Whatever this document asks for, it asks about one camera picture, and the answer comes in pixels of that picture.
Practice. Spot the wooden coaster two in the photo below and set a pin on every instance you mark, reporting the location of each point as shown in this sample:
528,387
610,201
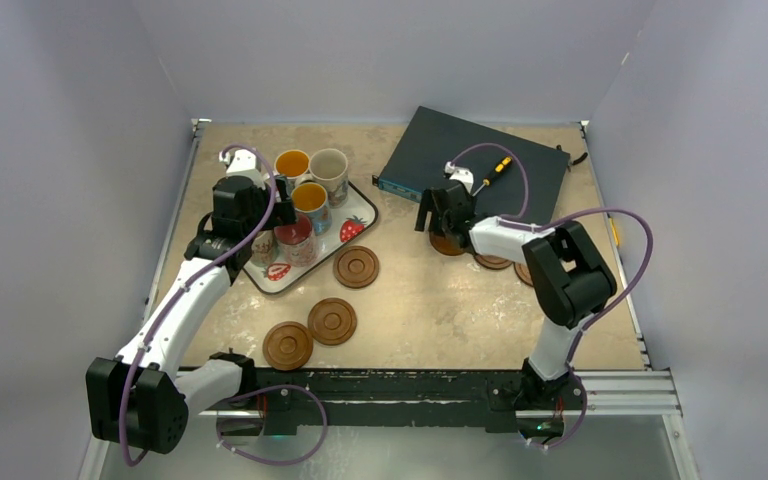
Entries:
445,246

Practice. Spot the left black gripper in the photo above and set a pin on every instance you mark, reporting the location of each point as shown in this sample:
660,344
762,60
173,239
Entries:
284,214

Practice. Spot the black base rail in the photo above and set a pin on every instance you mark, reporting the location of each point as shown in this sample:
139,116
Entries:
496,401

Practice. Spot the pink inside dark mug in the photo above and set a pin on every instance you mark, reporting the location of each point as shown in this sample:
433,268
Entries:
297,242

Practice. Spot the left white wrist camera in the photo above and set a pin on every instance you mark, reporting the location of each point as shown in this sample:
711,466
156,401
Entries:
244,163

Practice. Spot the wooden coaster five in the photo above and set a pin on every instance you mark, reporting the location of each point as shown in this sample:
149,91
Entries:
332,321

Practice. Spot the dark blue network switch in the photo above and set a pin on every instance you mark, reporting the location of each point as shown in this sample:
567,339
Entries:
433,138

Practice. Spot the wooden coaster six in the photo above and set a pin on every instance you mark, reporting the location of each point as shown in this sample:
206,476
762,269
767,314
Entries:
288,346

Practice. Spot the white floral mug orange inside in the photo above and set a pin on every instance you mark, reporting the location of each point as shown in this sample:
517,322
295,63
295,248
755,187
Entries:
292,164

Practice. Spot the yellow black screwdriver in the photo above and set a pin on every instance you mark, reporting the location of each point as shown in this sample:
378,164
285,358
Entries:
494,174

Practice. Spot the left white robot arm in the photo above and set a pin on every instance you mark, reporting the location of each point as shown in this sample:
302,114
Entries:
135,398

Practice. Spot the blue mug orange inside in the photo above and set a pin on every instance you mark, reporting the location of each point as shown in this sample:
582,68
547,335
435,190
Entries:
311,200

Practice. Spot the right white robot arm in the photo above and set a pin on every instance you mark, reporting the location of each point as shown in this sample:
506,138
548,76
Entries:
570,278

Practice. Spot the cream white mug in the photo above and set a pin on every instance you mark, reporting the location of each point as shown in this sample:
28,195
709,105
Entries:
329,168

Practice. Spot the aluminium frame rail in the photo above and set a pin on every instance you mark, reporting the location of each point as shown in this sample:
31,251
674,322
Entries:
618,393

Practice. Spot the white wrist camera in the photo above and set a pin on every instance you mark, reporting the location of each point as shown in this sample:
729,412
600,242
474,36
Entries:
244,163
459,174

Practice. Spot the white strawberry tray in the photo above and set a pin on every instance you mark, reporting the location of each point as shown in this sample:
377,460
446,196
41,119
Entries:
350,221

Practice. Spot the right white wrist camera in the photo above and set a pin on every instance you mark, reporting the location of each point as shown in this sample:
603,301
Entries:
459,174

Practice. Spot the wooden coaster three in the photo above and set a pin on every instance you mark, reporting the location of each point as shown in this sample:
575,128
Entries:
492,262

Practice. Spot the wooden coaster four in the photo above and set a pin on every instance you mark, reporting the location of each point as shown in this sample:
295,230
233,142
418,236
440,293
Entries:
523,274

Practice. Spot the beige cream mug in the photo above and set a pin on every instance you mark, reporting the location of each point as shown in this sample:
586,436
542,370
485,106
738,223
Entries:
263,249

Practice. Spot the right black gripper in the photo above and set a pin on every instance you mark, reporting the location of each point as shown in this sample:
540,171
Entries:
437,206

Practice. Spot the wooden coaster one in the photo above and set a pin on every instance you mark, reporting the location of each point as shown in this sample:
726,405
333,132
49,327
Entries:
356,267

